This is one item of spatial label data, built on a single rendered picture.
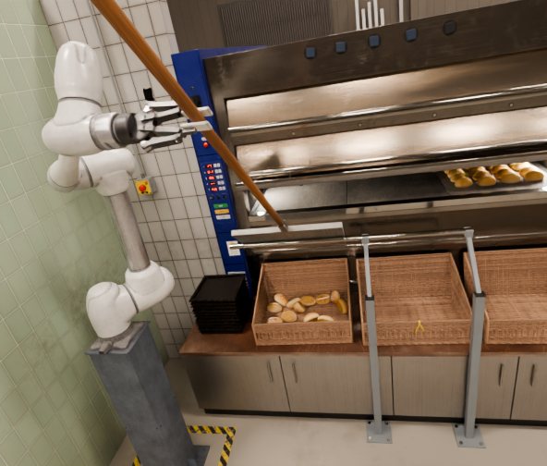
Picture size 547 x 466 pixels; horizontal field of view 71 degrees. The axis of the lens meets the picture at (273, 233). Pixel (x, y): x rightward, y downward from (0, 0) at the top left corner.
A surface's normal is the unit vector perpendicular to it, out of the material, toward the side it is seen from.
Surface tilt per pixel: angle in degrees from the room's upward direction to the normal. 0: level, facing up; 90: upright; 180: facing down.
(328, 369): 90
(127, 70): 90
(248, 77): 90
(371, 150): 70
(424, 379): 90
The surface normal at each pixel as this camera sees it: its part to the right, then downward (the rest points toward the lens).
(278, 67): -0.17, 0.44
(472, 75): -0.22, 0.11
